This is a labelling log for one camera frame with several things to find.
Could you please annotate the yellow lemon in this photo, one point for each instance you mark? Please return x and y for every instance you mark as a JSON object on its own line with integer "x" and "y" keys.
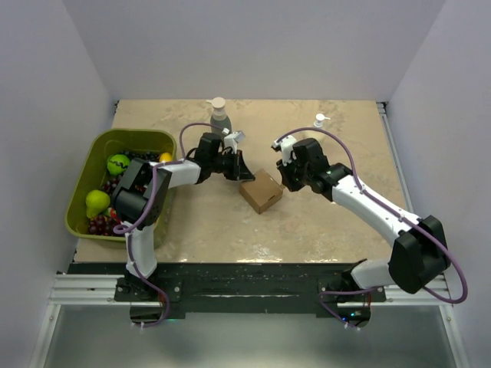
{"x": 165, "y": 157}

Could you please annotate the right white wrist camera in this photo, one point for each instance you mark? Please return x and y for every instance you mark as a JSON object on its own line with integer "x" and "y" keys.
{"x": 285, "y": 147}

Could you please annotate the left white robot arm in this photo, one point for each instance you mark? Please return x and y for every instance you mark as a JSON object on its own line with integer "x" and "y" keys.
{"x": 139, "y": 197}

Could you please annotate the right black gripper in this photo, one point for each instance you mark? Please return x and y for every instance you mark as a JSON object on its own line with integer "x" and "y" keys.
{"x": 285, "y": 172}

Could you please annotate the green tennis ball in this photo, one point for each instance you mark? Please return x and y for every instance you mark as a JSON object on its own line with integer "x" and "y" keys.
{"x": 117, "y": 164}

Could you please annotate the red dragon fruit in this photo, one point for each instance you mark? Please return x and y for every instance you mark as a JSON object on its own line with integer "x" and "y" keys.
{"x": 111, "y": 213}

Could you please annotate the brown cardboard express box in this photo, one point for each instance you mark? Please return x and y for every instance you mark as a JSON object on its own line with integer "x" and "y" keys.
{"x": 261, "y": 193}

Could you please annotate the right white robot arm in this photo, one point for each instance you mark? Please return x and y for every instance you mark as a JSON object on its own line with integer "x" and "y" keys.
{"x": 417, "y": 244}

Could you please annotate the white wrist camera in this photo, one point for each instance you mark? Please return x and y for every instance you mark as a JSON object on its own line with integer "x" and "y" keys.
{"x": 231, "y": 140}
{"x": 285, "y": 147}

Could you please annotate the cream lotion pump bottle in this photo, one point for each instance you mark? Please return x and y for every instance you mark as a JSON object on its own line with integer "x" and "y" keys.
{"x": 321, "y": 121}

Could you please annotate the green pear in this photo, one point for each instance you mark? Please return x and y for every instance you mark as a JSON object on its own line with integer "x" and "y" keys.
{"x": 96, "y": 202}

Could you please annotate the grey pump bottle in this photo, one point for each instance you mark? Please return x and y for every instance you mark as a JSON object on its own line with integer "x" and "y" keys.
{"x": 219, "y": 119}

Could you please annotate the olive green plastic bin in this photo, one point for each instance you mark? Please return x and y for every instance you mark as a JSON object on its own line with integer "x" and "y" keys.
{"x": 94, "y": 174}

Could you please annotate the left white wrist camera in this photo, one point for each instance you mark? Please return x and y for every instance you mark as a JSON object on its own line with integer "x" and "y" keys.
{"x": 231, "y": 140}

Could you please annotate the dark purple grape bunch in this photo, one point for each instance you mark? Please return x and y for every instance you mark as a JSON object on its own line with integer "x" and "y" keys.
{"x": 103, "y": 225}

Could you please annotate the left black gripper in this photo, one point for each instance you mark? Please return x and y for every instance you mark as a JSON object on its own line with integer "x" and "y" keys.
{"x": 238, "y": 170}

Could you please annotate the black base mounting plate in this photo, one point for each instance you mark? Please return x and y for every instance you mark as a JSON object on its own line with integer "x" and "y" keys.
{"x": 175, "y": 290}

